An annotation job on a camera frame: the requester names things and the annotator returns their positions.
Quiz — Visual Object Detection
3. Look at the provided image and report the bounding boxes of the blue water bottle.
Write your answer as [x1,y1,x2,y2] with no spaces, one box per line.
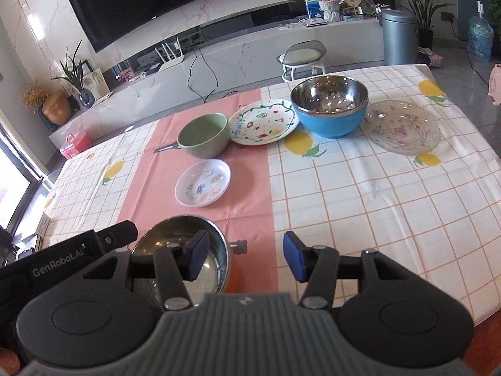
[468,1,494,61]

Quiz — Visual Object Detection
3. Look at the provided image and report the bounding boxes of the person's hand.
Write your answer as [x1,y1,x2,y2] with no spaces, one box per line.
[0,348,20,375]

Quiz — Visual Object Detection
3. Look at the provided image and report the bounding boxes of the grey metal trash bin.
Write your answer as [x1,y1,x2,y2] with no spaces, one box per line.
[378,9,418,65]

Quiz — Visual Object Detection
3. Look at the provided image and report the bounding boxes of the teddy bear in basket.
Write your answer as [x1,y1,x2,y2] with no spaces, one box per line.
[318,0,341,22]

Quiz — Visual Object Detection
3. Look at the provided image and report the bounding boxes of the white wifi router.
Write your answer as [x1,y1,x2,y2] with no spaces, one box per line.
[155,37,184,71]

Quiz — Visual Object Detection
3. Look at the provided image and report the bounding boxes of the clear glass patterned plate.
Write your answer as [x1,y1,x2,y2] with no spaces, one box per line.
[360,99,442,155]

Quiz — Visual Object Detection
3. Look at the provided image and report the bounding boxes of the steel bowl orange outside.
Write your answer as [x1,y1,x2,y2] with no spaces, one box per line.
[132,215,248,305]

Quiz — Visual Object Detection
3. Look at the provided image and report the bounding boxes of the checked lemon tablecloth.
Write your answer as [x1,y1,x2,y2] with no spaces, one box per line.
[44,65,500,322]

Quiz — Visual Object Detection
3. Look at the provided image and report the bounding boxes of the pink electric heater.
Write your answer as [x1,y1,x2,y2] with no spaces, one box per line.
[488,64,501,106]

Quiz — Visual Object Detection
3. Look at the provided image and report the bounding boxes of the white round stool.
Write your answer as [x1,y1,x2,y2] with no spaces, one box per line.
[276,40,327,82]

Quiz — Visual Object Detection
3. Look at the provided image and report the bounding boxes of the brown round vase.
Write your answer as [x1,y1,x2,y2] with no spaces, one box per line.
[42,90,72,126]

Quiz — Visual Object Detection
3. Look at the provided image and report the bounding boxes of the white floral ceramic plate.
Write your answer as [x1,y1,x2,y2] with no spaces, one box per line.
[229,99,300,146]

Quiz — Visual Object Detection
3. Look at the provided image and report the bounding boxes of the pink box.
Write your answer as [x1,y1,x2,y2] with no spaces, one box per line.
[59,132,92,159]

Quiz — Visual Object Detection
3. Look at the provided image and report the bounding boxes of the small plant blue vase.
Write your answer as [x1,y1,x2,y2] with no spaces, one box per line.
[53,41,95,109]

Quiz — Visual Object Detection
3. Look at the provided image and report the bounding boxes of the steel bowl blue outside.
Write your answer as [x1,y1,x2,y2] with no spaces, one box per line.
[290,75,369,138]

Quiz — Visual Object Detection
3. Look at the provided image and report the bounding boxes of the white marble tv cabinet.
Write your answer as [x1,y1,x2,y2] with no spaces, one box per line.
[49,19,384,148]

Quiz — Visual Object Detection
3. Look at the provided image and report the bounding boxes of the small white printed plate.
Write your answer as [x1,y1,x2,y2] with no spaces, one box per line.
[175,159,231,207]

